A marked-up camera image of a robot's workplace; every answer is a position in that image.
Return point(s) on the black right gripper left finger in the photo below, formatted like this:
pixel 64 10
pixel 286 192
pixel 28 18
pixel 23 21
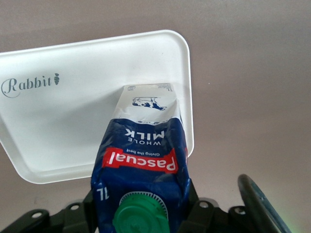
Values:
pixel 60 218

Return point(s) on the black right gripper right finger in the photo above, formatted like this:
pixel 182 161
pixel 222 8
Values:
pixel 209 218

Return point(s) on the blue Pascal milk carton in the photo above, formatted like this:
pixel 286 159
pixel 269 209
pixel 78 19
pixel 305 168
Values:
pixel 141 157

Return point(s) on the cream rabbit print tray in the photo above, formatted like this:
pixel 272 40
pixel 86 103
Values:
pixel 73 116

